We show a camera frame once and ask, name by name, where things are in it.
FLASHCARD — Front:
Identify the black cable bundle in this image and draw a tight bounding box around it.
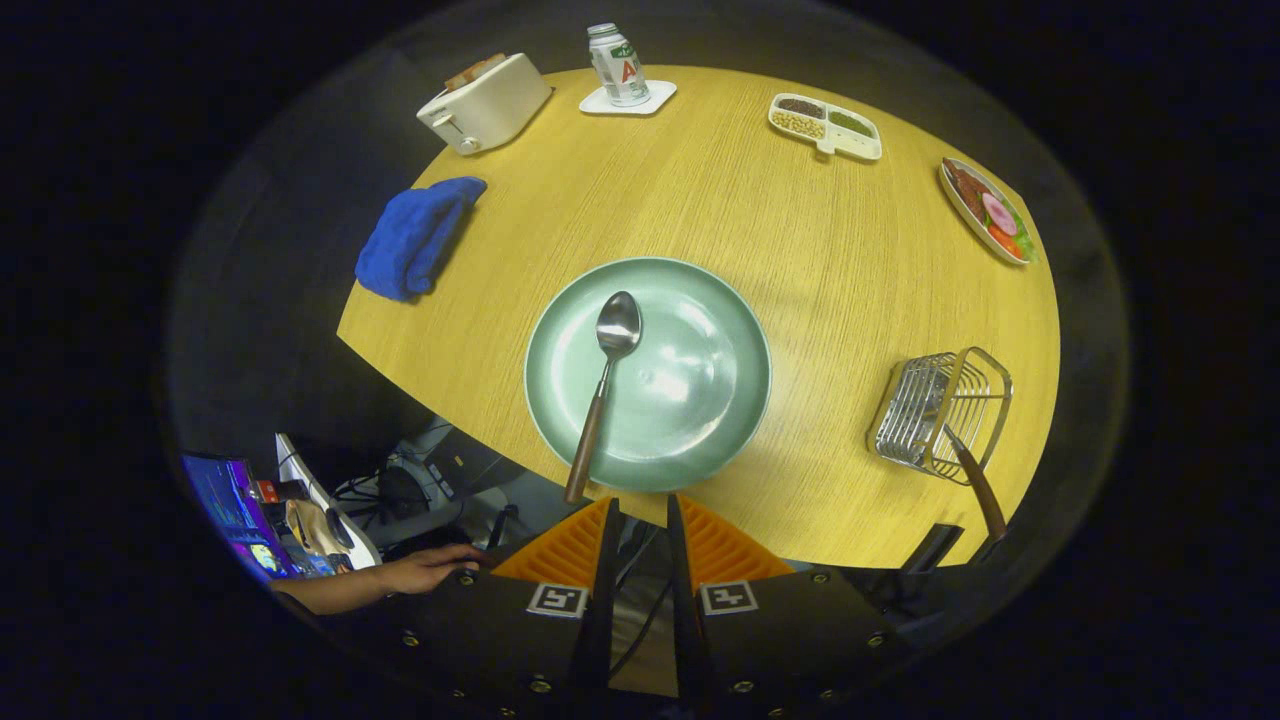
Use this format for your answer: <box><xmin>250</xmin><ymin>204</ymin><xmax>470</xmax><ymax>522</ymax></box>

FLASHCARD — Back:
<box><xmin>335</xmin><ymin>445</ymin><xmax>521</xmax><ymax>551</ymax></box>

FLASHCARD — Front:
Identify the white bottle green label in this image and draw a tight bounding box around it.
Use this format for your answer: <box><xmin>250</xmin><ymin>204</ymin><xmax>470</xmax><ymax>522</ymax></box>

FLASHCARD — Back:
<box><xmin>587</xmin><ymin>23</ymin><xmax>651</xmax><ymax>108</ymax></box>

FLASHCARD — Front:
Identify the pale green plate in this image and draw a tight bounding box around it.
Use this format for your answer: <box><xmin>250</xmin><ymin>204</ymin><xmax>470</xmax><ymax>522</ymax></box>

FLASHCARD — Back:
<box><xmin>524</xmin><ymin>257</ymin><xmax>773</xmax><ymax>493</ymax></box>

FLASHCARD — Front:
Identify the purple lit monitor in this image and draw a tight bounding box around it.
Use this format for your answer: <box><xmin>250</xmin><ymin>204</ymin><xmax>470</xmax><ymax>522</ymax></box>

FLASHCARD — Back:
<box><xmin>183</xmin><ymin>455</ymin><xmax>301</xmax><ymax>583</ymax></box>

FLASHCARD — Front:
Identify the brown meat piece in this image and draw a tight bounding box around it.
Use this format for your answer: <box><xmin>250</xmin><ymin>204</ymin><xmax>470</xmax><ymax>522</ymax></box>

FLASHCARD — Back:
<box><xmin>945</xmin><ymin>160</ymin><xmax>993</xmax><ymax>223</ymax></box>

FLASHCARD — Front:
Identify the metal wire cutlery basket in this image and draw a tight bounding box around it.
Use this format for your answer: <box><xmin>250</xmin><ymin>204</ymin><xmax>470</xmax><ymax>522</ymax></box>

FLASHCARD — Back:
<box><xmin>867</xmin><ymin>346</ymin><xmax>1014</xmax><ymax>487</ymax></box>

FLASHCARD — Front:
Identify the white plate of food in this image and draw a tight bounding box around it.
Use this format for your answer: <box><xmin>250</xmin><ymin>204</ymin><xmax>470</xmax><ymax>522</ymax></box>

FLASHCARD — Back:
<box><xmin>938</xmin><ymin>157</ymin><xmax>1037</xmax><ymax>266</ymax></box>

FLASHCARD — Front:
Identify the white square coaster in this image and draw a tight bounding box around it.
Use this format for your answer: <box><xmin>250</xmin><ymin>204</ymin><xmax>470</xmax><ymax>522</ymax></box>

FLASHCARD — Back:
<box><xmin>579</xmin><ymin>80</ymin><xmax>678</xmax><ymax>117</ymax></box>

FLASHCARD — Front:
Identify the white divided dish with beans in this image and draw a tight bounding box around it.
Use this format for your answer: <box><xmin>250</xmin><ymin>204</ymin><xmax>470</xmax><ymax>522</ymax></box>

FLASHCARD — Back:
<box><xmin>768</xmin><ymin>93</ymin><xmax>883</xmax><ymax>162</ymax></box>

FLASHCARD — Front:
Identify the blue folded cloth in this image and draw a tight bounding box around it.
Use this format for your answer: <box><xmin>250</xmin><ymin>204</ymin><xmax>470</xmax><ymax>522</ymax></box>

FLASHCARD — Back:
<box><xmin>355</xmin><ymin>177</ymin><xmax>488</xmax><ymax>303</ymax></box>

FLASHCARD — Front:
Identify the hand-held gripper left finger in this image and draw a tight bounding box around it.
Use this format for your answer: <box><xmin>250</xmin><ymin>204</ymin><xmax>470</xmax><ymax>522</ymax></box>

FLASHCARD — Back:
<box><xmin>385</xmin><ymin>497</ymin><xmax>626</xmax><ymax>720</ymax></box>

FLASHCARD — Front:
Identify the white toaster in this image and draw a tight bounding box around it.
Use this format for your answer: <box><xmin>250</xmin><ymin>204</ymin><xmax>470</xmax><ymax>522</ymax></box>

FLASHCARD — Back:
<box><xmin>416</xmin><ymin>53</ymin><xmax>553</xmax><ymax>157</ymax></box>

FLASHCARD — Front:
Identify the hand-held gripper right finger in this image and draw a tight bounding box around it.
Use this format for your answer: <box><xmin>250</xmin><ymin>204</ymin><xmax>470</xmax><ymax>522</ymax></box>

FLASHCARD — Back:
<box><xmin>667</xmin><ymin>494</ymin><xmax>906</xmax><ymax>720</ymax></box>

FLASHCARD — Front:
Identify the spoon with wooden handle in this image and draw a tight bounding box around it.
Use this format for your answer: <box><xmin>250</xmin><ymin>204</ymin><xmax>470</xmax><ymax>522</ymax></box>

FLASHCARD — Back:
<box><xmin>563</xmin><ymin>291</ymin><xmax>643</xmax><ymax>505</ymax></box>

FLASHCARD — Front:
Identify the fork with wooden handle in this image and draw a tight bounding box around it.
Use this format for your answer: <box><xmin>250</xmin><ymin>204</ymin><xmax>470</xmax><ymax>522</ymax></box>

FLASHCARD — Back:
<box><xmin>945</xmin><ymin>430</ymin><xmax>1008</xmax><ymax>541</ymax></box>

